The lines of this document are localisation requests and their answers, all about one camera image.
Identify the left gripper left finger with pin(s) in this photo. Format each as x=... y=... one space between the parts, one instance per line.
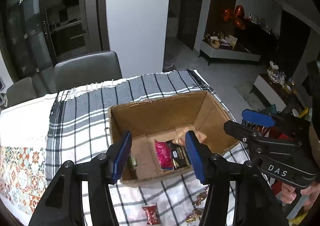
x=117 y=156

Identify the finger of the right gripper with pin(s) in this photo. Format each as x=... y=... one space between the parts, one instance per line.
x=243 y=134
x=262 y=118

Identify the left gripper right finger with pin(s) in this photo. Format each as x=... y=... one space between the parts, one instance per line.
x=200 y=159

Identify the dark green snack packet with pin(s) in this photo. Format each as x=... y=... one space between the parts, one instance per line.
x=132 y=163

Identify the black chocolate bar wrapper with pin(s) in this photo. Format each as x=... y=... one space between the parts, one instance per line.
x=180 y=158

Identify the tan bread packet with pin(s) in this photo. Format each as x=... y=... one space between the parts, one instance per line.
x=185 y=136

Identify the pink snack packet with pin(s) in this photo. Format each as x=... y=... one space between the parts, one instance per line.
x=164 y=155

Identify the brown cardboard box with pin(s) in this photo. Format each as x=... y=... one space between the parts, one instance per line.
x=165 y=119

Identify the green cloth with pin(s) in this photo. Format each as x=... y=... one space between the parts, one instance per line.
x=271 y=110

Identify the plaid table cloth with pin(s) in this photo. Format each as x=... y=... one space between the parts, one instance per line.
x=79 y=130

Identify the red gold foil candy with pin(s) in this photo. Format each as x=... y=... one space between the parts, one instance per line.
x=197 y=212

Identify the red candy packet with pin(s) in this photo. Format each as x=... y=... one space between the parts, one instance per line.
x=151 y=213

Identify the white low cabinet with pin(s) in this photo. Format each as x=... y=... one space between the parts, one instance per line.
x=211 y=54

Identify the grey dining chair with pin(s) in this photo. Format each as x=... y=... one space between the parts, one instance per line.
x=21 y=91
x=87 y=69

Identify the patterned floral table mat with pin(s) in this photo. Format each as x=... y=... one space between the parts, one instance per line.
x=23 y=180

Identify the red balloon decoration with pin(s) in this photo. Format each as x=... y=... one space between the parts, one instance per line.
x=236 y=16

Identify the glass sliding door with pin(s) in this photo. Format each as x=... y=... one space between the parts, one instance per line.
x=41 y=33

